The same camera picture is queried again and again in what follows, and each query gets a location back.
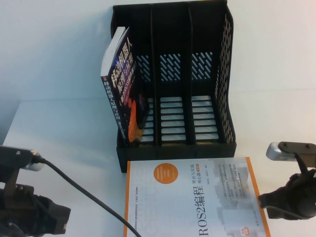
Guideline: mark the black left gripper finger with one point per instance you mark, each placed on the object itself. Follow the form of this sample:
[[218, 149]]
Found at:
[[60, 219]]

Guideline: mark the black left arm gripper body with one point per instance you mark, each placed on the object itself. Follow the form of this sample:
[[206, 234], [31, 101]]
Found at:
[[24, 212]]

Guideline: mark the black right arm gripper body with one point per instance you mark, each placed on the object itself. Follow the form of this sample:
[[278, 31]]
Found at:
[[301, 195]]

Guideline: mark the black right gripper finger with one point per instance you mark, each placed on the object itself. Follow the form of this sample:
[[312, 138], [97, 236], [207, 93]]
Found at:
[[271, 197], [271, 205]]

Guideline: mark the white orange ROS2 book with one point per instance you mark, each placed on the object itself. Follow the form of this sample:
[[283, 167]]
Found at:
[[185, 197]]

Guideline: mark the black plastic book stand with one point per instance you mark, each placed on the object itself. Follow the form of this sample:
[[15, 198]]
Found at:
[[172, 155]]

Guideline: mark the dark mobile robot book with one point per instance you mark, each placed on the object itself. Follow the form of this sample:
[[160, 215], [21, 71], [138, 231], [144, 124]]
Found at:
[[118, 71]]

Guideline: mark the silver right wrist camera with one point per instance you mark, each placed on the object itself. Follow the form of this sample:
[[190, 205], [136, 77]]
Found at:
[[276, 153]]

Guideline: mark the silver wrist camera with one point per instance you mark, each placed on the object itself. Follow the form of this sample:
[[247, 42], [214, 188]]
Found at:
[[33, 163], [276, 153]]

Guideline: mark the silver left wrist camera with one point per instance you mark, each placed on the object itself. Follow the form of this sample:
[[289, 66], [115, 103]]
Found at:
[[33, 163]]

